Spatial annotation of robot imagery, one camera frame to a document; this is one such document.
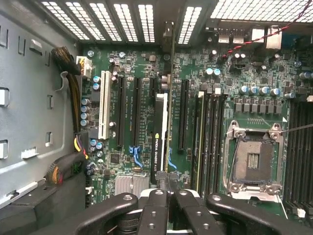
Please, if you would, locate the open black PC case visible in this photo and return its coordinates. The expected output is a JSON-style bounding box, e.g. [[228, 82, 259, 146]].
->
[[0, 0, 313, 235]]

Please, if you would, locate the red black twisted wire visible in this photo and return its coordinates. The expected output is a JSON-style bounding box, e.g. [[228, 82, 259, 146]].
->
[[221, 0, 313, 60]]

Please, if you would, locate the green motherboard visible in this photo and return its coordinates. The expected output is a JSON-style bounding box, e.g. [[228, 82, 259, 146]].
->
[[80, 45, 313, 221]]

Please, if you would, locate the black RAM slot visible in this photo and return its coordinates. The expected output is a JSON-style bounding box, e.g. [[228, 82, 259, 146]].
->
[[217, 94, 227, 194], [203, 93, 212, 194], [301, 102, 311, 211], [309, 102, 313, 209], [210, 93, 219, 194], [284, 100, 295, 209], [292, 101, 304, 217]]

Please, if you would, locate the white expansion slot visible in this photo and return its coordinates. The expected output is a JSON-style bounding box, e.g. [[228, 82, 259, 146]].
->
[[97, 70, 112, 141]]

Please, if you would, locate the short black expansion slot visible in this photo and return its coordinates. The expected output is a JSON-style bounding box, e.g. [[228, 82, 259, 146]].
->
[[149, 77, 158, 98]]

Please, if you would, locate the thin metal locking lever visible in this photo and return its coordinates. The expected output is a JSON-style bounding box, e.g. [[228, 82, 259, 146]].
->
[[225, 131, 246, 190], [278, 123, 313, 135]]

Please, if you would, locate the CPU socket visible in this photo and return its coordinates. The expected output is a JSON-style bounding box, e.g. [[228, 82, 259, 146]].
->
[[225, 119, 285, 197]]

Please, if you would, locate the black power wire bundle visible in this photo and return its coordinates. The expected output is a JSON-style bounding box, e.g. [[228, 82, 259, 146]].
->
[[45, 47, 89, 187]]

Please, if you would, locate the white power connector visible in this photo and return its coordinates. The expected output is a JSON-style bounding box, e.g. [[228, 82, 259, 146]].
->
[[75, 55, 93, 81]]

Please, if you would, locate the silver chipset heatsink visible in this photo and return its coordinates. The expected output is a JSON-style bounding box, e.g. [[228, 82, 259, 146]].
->
[[114, 174, 150, 197]]

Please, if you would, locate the blue expansion slot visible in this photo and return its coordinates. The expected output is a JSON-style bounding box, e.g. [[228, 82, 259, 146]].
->
[[167, 146, 178, 171]]

